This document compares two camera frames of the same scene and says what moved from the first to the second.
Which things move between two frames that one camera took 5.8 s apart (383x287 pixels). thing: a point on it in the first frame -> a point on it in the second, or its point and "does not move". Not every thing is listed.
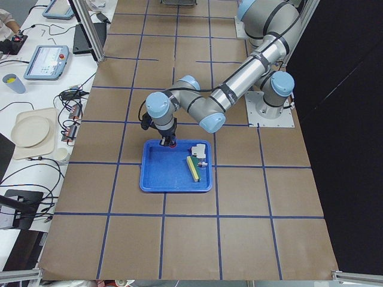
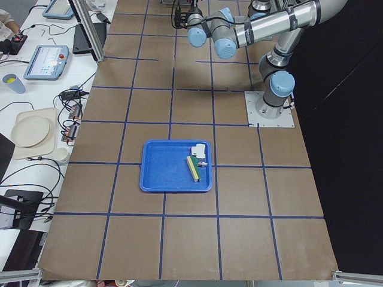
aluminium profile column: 84,15 does not move
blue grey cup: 12,81 does not move
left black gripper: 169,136 -> 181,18
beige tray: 46,147 does not move
